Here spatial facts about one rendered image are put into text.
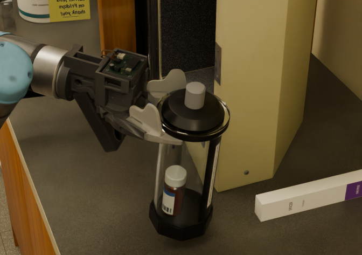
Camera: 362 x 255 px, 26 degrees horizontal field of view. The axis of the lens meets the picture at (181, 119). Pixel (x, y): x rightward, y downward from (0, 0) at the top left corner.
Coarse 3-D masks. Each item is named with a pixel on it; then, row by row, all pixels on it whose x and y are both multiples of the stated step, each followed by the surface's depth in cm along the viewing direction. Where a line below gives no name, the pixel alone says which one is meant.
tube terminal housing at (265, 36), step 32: (224, 0) 118; (256, 0) 120; (288, 0) 123; (224, 32) 121; (256, 32) 124; (288, 32) 128; (160, 64) 156; (224, 64) 125; (256, 64) 127; (288, 64) 133; (224, 96) 128; (256, 96) 131; (288, 96) 139; (256, 128) 135; (288, 128) 146; (224, 160) 136; (256, 160) 139
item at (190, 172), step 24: (168, 96) 116; (216, 96) 117; (168, 144) 114; (192, 144) 112; (168, 168) 116; (192, 168) 115; (168, 192) 119; (192, 192) 118; (168, 216) 122; (192, 216) 121
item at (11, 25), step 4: (4, 0) 143; (8, 0) 142; (0, 4) 141; (4, 4) 141; (8, 4) 141; (12, 4) 142; (4, 8) 142; (8, 8) 142; (12, 8) 142; (4, 12) 142; (8, 12) 143; (12, 12) 143; (4, 16) 143; (8, 16) 143; (12, 16) 143; (4, 20) 143; (8, 20) 144; (12, 20) 144; (4, 24) 144; (8, 24) 144; (12, 24) 144; (4, 28) 144; (8, 28) 144; (12, 28) 145
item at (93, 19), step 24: (0, 0) 143; (24, 0) 144; (48, 0) 145; (72, 0) 146; (96, 0) 147; (120, 0) 148; (0, 24) 145; (24, 24) 146; (48, 24) 147; (72, 24) 148; (96, 24) 150; (120, 24) 151; (96, 48) 153; (120, 48) 154
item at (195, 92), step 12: (192, 84) 111; (180, 96) 114; (192, 96) 110; (204, 96) 111; (168, 108) 112; (180, 108) 112; (192, 108) 112; (204, 108) 112; (216, 108) 112; (168, 120) 111; (180, 120) 110; (192, 120) 110; (204, 120) 110; (216, 120) 111
